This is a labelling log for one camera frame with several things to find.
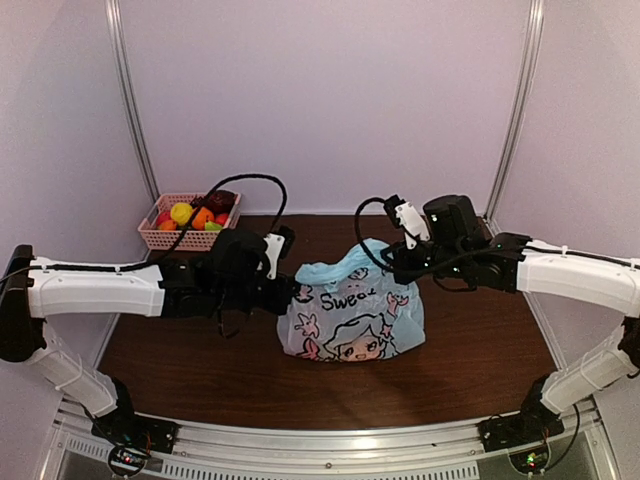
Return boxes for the dark purple grapes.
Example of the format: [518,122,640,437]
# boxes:
[190,196,207,209]

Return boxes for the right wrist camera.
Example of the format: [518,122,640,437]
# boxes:
[383,195,431,250]

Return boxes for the light blue printed plastic bag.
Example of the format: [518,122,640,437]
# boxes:
[276,239,426,362]

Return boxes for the green pear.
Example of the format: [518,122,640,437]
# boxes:
[204,221,224,231]

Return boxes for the orange green mango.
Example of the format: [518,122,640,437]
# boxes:
[157,219,178,231]

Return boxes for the orange fruit in basket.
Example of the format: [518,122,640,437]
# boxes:
[191,207,215,231]

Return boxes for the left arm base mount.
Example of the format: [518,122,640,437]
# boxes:
[85,379,179,454]

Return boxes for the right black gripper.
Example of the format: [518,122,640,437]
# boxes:
[382,238,468,285]

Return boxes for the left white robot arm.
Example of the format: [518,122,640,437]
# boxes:
[1,226,300,444]

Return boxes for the red peach in basket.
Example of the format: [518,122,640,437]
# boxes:
[214,213,229,226]

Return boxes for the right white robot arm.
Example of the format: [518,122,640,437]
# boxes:
[382,195,639,442]

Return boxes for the aluminium corner post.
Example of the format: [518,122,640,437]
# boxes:
[104,0,160,202]
[484,0,546,224]

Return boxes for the left aluminium corner post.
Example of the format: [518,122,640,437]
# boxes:
[104,0,160,202]

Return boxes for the right black cable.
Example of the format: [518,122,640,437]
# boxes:
[353,197,401,274]

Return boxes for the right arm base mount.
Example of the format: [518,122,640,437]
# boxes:
[477,376,565,452]

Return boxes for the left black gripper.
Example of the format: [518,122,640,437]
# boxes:
[214,269,300,315]

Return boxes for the right aluminium corner post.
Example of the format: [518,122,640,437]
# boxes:
[484,0,546,224]

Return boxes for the dark red apple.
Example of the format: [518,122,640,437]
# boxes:
[205,190,236,215]

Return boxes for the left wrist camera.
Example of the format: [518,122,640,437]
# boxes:
[264,225,295,280]

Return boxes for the red apple in basket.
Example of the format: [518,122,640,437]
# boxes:
[155,210,171,228]

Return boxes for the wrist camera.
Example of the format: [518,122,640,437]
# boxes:
[264,225,295,280]
[383,195,431,250]

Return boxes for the front aluminium rail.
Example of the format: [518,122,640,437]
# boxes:
[36,398,622,479]

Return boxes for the pink perforated plastic basket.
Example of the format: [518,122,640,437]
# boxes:
[138,193,243,252]

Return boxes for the yellow lemon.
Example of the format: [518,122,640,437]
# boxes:
[170,202,193,226]

